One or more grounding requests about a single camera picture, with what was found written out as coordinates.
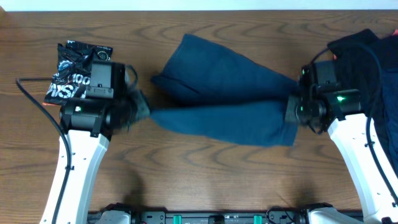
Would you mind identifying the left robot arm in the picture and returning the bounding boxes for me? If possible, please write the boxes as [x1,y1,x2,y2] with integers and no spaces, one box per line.
[41,90,150,223]

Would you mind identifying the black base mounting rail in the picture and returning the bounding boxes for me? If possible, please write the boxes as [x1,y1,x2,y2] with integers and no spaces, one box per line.
[86,203,364,224]

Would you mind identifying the blue denim shorts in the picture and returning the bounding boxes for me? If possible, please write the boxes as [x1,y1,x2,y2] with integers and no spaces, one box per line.
[151,34,298,147]

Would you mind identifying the black printed folded garment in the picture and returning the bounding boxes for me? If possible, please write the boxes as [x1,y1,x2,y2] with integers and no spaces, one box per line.
[43,40,113,105]

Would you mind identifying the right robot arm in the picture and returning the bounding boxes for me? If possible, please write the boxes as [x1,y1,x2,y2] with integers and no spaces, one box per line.
[285,90,397,223]

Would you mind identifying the black garment in pile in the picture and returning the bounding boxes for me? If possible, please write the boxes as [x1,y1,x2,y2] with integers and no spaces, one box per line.
[326,28,398,150]

